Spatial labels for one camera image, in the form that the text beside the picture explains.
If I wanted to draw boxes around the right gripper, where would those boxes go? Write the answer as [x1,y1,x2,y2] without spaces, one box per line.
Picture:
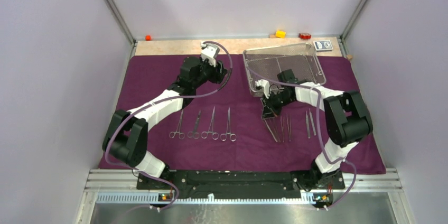
[261,90,295,119]

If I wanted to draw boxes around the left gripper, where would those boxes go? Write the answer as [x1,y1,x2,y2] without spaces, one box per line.
[192,53,228,88]

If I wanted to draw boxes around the steel angled tweezers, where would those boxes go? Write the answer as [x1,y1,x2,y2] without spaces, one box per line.
[265,118,277,143]

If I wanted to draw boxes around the metal mesh instrument tray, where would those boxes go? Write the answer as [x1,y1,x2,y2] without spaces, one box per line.
[242,43,326,97]

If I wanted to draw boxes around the steel forceps clamp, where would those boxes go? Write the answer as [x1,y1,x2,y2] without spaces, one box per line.
[201,107,219,141]

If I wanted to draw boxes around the small steel hemostat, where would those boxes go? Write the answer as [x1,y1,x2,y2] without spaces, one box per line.
[169,110,185,139]

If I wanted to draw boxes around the blue playing card deck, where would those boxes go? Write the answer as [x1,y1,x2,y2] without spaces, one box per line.
[313,40,333,52]

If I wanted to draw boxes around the steel curved tweezers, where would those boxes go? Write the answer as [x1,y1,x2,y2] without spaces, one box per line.
[280,116,285,143]

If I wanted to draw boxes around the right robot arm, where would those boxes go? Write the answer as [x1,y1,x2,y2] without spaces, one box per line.
[255,69,373,188]

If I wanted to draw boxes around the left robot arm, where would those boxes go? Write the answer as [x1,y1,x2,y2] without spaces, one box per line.
[102,57,228,189]

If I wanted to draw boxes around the yellow small block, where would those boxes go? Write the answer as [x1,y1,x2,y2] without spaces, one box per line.
[275,30,286,39]

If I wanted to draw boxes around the red small block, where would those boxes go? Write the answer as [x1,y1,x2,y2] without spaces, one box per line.
[298,32,312,40]

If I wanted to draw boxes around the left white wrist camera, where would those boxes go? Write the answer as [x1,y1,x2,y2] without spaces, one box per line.
[200,42,220,67]

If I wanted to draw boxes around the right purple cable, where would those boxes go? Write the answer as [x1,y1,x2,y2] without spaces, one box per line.
[245,64,358,211]

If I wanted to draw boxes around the purple cable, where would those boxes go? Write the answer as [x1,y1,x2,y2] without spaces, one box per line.
[105,40,234,212]
[245,64,358,211]

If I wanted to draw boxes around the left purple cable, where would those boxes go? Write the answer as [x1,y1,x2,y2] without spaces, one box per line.
[105,40,234,212]

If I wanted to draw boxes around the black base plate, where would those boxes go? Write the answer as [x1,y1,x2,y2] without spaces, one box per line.
[136,170,346,200]

